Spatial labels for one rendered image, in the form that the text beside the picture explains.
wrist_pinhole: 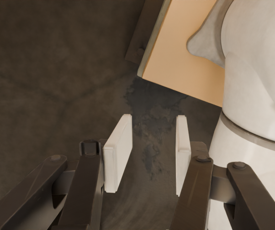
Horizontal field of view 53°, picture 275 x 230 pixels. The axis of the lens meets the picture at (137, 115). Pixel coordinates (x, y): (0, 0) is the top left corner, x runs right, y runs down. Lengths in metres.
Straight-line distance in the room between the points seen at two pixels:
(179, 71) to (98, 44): 0.44
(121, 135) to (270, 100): 0.18
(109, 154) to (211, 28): 0.35
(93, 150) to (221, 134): 0.25
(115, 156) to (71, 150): 0.88
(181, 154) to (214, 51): 0.34
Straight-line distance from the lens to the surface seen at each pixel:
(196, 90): 0.52
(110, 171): 0.17
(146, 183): 1.08
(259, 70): 0.31
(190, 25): 0.50
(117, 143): 0.17
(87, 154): 0.16
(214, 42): 0.48
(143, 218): 1.18
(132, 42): 0.87
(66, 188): 0.16
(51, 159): 0.16
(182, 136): 0.18
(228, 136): 0.37
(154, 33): 0.54
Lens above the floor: 0.88
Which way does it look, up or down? 69 degrees down
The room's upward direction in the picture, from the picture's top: 174 degrees counter-clockwise
